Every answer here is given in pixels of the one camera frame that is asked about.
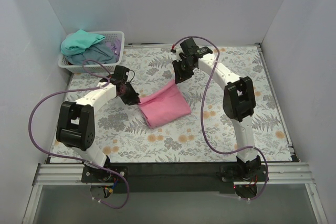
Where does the pink t shirt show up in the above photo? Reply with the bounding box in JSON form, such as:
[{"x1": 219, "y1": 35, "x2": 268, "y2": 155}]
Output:
[{"x1": 139, "y1": 80, "x2": 192, "y2": 129}]

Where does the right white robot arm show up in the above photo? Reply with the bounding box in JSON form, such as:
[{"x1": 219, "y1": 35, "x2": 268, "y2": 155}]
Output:
[{"x1": 171, "y1": 36, "x2": 264, "y2": 181}]

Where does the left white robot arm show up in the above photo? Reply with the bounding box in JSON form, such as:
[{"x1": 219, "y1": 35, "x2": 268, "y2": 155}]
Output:
[{"x1": 56, "y1": 66, "x2": 140, "y2": 182}]

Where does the floral patterned table mat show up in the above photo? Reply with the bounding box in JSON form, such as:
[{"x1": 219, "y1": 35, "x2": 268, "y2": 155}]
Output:
[{"x1": 49, "y1": 46, "x2": 292, "y2": 164}]

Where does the grey-blue t shirt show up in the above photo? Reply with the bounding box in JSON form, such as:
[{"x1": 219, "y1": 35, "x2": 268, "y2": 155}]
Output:
[{"x1": 65, "y1": 43, "x2": 117, "y2": 65}]

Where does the lavender t shirt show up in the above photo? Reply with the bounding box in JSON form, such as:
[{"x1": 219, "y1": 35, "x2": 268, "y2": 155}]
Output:
[{"x1": 107, "y1": 39, "x2": 122, "y2": 61}]

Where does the teal t shirt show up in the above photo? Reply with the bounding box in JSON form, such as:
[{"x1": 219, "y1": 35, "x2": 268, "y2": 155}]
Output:
[{"x1": 60, "y1": 29, "x2": 105, "y2": 56}]

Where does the white plastic laundry basket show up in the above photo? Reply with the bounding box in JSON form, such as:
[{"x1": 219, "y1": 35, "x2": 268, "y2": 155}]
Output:
[{"x1": 58, "y1": 31, "x2": 125, "y2": 73}]

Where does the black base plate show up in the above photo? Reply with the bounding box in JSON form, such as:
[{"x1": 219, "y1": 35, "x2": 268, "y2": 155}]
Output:
[{"x1": 81, "y1": 162, "x2": 266, "y2": 194}]

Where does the aluminium frame rail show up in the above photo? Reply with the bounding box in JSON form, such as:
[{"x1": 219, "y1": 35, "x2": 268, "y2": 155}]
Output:
[{"x1": 22, "y1": 163, "x2": 87, "y2": 224}]

